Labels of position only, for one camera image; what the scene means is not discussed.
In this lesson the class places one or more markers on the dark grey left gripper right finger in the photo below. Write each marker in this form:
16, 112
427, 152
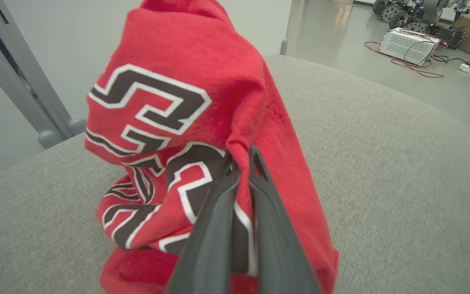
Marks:
280, 253

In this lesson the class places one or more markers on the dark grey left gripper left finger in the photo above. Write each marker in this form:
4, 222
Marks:
206, 253

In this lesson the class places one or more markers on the red jersey with number print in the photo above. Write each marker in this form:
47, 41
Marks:
202, 61

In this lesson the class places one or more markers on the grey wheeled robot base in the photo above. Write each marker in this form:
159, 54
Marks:
418, 18

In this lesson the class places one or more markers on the white perforated box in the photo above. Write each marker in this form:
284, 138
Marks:
406, 47

